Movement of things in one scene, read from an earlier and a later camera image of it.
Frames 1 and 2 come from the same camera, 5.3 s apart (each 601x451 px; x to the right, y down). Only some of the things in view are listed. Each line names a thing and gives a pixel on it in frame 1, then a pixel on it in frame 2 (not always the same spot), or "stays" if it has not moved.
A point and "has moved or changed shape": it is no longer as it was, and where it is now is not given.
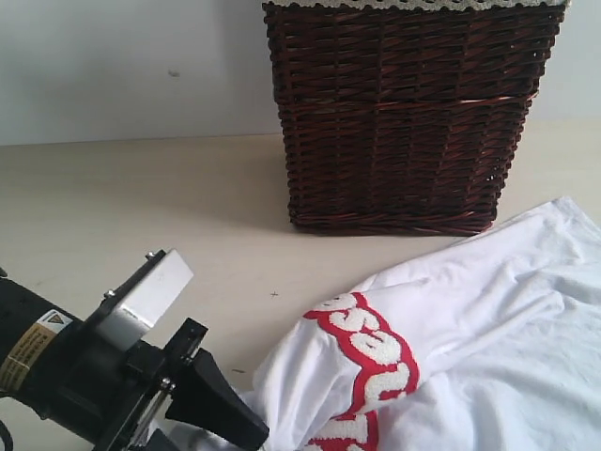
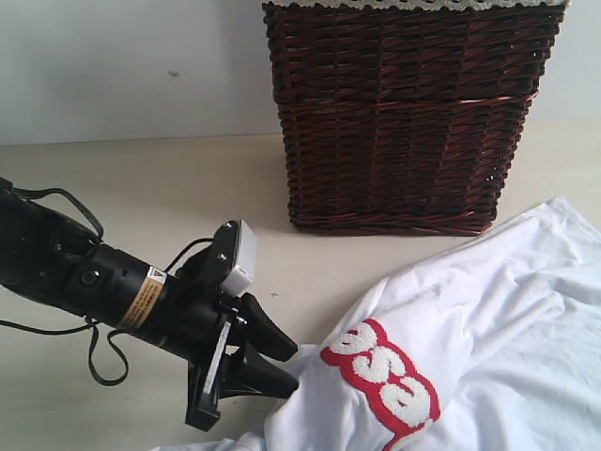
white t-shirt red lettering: [485, 342] has moved or changed shape
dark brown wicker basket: [405, 119] stays
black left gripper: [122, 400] to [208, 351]
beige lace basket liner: [419, 6] stays
